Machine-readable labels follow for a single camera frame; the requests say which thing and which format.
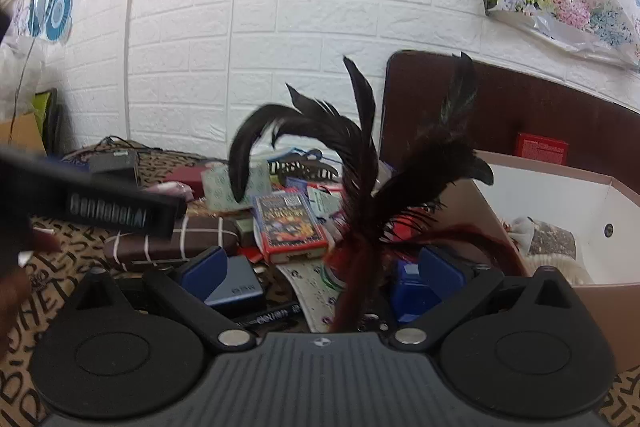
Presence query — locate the black hair claw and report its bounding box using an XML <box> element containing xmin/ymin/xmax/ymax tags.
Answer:
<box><xmin>266</xmin><ymin>156</ymin><xmax>342</xmax><ymax>180</ymax></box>

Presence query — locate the clear tea packet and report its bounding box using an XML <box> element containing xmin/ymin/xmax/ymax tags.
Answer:
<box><xmin>509</xmin><ymin>216</ymin><xmax>577</xmax><ymax>258</ymax></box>

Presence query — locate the brown checked case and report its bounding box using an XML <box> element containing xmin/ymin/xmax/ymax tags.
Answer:
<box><xmin>102</xmin><ymin>213</ymin><xmax>239</xmax><ymax>273</ymax></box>

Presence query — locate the brown wooden board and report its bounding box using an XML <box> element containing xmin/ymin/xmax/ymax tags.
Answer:
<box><xmin>379</xmin><ymin>49</ymin><xmax>640</xmax><ymax>208</ymax></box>

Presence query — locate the white floral insole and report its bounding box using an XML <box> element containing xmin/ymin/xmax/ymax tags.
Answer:
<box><xmin>275</xmin><ymin>257</ymin><xmax>352</xmax><ymax>334</ymax></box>

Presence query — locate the yellow green bag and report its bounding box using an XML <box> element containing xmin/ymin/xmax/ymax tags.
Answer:
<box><xmin>32</xmin><ymin>89</ymin><xmax>59</xmax><ymax>144</ymax></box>

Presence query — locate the flat brown cardboard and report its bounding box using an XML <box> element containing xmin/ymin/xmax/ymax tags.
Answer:
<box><xmin>0</xmin><ymin>112</ymin><xmax>49</xmax><ymax>156</ymax></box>

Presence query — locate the white plastic bag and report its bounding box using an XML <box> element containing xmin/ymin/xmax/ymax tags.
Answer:
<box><xmin>0</xmin><ymin>36</ymin><xmax>47</xmax><ymax>124</ymax></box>

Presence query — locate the black red feather toy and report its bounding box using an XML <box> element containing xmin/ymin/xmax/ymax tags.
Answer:
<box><xmin>227</xmin><ymin>52</ymin><xmax>521</xmax><ymax>333</ymax></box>

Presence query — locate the green white card packet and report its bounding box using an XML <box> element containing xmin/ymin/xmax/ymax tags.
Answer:
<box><xmin>306</xmin><ymin>186</ymin><xmax>347</xmax><ymax>224</ymax></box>

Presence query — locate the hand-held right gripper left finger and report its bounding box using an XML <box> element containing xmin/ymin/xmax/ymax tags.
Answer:
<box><xmin>65</xmin><ymin>247</ymin><xmax>256</xmax><ymax>354</ymax></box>

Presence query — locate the black marker pen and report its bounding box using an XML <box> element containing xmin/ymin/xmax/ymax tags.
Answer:
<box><xmin>234</xmin><ymin>301</ymin><xmax>302</xmax><ymax>329</ymax></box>

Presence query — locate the black adapter cable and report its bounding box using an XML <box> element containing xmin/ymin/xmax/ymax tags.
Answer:
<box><xmin>99</xmin><ymin>134</ymin><xmax>167</xmax><ymax>156</ymax></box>

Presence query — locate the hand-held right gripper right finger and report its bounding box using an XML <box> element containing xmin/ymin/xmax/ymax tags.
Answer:
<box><xmin>390</xmin><ymin>247</ymin><xmax>586</xmax><ymax>352</ymax></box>

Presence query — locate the grey blue small box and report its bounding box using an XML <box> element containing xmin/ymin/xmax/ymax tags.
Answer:
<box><xmin>205</xmin><ymin>254</ymin><xmax>267</xmax><ymax>309</ymax></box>

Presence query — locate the black power adapter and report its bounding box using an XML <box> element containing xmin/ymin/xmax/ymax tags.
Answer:
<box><xmin>87</xmin><ymin>149</ymin><xmax>142</xmax><ymax>186</ymax></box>

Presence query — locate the brown cardboard box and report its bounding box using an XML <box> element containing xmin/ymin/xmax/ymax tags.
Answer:
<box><xmin>440</xmin><ymin>149</ymin><xmax>640</xmax><ymax>375</ymax></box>

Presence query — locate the white knit cloth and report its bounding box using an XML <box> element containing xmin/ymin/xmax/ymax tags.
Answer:
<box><xmin>524</xmin><ymin>251</ymin><xmax>597</xmax><ymax>286</ymax></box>

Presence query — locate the pink plastic packet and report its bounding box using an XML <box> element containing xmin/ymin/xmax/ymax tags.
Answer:
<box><xmin>162</xmin><ymin>166</ymin><xmax>207</xmax><ymax>200</ymax></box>

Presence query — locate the small red box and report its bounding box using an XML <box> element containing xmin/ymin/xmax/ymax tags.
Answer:
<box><xmin>515</xmin><ymin>132</ymin><xmax>569</xmax><ymax>166</ymax></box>

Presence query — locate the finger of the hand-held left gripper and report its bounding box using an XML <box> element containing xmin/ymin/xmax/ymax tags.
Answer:
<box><xmin>0</xmin><ymin>146</ymin><xmax>187</xmax><ymax>239</ymax></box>

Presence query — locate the red card box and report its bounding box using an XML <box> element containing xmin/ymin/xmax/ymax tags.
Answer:
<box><xmin>252</xmin><ymin>189</ymin><xmax>332</xmax><ymax>266</ymax></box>

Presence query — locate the green patterned box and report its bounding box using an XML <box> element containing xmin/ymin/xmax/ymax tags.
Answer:
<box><xmin>200</xmin><ymin>161</ymin><xmax>272</xmax><ymax>210</ymax></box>

